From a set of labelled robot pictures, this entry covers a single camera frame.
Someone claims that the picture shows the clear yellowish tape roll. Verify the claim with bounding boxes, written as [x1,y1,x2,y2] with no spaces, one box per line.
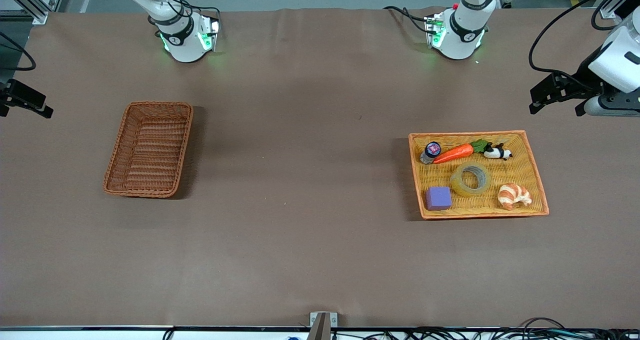
[450,162,492,198]

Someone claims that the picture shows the brown wicker basket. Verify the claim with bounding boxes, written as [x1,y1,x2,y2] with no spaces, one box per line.
[103,101,194,199]

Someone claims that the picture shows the orange wicker basket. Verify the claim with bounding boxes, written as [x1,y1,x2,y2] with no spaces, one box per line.
[408,130,550,220]

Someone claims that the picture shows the black white panda toy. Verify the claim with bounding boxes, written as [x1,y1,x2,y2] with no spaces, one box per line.
[483,143,514,161]

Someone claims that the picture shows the toy croissant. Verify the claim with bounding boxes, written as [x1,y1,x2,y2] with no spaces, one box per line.
[497,183,533,211]

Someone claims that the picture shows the orange toy carrot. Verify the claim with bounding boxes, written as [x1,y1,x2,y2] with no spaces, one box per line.
[432,139,492,165]

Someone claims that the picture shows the small bottle purple lid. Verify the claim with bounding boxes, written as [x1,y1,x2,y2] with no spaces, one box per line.
[420,141,443,165]

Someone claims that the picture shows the purple foam block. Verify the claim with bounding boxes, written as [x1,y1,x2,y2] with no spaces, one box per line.
[425,186,453,211]

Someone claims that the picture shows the brown table cloth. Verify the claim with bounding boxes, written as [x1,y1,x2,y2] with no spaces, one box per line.
[0,8,640,329]

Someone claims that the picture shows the aluminium frame post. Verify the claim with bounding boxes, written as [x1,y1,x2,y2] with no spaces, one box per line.
[0,0,69,25]
[599,0,632,19]

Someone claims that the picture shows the black left base cable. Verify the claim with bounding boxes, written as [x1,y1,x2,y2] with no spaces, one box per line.
[383,5,437,34]

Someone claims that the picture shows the black base cable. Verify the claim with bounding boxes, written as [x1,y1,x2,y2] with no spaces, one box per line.
[383,5,437,34]
[150,0,222,31]

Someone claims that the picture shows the black right base cable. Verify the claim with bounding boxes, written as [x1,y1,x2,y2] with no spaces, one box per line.
[150,0,222,31]

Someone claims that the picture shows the black floor cable bundle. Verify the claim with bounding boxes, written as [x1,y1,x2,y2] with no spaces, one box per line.
[330,318,640,340]

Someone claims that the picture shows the metal table edge bracket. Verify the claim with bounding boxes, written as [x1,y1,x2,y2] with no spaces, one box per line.
[309,312,339,340]

